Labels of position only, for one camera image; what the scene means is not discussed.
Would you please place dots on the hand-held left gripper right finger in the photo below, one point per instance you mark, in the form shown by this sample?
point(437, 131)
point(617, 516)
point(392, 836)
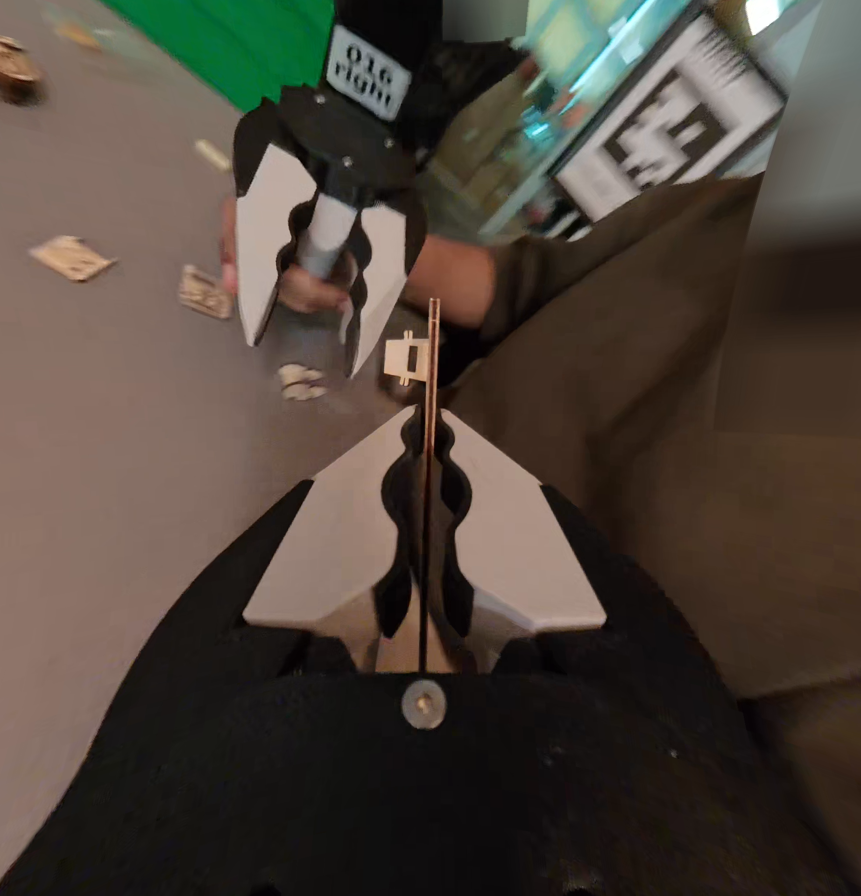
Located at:
point(521, 553)

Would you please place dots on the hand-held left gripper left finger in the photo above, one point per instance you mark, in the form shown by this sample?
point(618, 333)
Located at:
point(325, 553)

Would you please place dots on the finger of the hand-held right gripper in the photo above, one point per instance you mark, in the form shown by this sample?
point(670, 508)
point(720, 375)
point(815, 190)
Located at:
point(385, 273)
point(262, 231)

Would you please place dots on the wooden puzzle sheet round holes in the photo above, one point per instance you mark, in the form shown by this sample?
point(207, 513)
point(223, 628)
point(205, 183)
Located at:
point(433, 336)

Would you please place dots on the small wooden part assembly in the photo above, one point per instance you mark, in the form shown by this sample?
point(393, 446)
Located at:
point(301, 381)

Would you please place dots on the person's right forearm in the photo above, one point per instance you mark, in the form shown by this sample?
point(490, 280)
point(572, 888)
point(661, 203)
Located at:
point(458, 280)

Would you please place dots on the person's right hand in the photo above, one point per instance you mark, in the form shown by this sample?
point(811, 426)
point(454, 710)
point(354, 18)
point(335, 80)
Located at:
point(311, 294)

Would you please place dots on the small wooden card with slots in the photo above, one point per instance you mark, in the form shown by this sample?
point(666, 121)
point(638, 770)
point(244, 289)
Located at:
point(205, 294)

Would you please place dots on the small white cylinder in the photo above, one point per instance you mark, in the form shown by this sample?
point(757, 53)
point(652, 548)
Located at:
point(213, 155)

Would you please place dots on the green plastic bin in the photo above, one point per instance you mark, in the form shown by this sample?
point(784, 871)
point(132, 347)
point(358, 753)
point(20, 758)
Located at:
point(227, 42)

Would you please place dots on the small wooden card square holes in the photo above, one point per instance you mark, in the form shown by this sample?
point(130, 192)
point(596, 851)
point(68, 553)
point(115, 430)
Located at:
point(70, 257)

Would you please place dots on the wooden mechanical model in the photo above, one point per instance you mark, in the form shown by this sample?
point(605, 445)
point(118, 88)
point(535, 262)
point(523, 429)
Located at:
point(7, 66)

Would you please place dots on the framed marker poster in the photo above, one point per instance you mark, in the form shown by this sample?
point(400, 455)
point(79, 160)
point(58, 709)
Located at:
point(682, 133)

